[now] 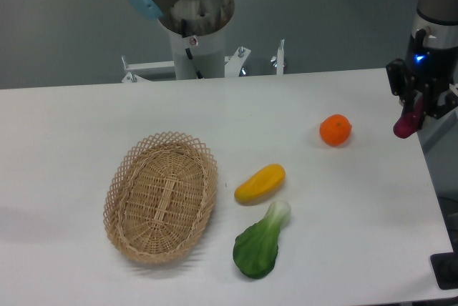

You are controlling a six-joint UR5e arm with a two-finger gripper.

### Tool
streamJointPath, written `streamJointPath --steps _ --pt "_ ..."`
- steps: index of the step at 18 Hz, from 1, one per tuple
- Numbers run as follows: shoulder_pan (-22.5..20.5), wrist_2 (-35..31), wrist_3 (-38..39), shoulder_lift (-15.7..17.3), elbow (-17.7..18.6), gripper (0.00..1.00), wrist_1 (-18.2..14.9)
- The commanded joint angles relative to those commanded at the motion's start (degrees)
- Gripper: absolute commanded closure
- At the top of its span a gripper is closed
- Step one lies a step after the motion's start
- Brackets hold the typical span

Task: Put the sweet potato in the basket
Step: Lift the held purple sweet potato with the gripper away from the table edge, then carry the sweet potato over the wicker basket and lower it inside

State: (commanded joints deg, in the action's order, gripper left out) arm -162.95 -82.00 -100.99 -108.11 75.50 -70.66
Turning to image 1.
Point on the purple toy sweet potato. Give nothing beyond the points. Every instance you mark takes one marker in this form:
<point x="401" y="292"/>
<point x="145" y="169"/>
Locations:
<point x="410" y="122"/>

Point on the oval wicker basket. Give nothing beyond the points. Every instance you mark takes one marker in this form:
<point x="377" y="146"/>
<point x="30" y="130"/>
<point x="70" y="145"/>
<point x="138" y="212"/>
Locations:
<point x="161" y="198"/>

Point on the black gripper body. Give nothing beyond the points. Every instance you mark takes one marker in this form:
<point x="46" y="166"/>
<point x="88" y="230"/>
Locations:
<point x="430" y="66"/>

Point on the black device at table edge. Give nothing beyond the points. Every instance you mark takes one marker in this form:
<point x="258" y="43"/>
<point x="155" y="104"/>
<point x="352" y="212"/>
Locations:
<point x="445" y="270"/>

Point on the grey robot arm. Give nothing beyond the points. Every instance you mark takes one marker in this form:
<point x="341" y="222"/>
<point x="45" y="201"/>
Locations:
<point x="435" y="24"/>

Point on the white metal mounting frame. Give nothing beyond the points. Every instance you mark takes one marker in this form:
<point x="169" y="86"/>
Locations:
<point x="201" y="67"/>

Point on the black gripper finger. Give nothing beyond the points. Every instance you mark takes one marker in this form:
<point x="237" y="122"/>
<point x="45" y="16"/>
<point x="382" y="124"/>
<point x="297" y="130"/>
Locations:
<point x="423" y="105"/>
<point x="408" y="95"/>

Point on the yellow toy mango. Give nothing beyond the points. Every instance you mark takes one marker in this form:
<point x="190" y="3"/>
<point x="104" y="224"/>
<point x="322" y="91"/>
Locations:
<point x="265" y="181"/>

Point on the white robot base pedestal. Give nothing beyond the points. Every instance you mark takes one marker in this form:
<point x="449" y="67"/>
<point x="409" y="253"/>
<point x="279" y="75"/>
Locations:
<point x="197" y="27"/>

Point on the orange toy mandarin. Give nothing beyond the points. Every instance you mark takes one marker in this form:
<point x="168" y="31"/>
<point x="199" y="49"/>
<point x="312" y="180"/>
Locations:
<point x="335" y="130"/>

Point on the green toy bok choy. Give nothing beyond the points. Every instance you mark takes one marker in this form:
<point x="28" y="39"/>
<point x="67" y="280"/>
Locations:
<point x="256" y="248"/>

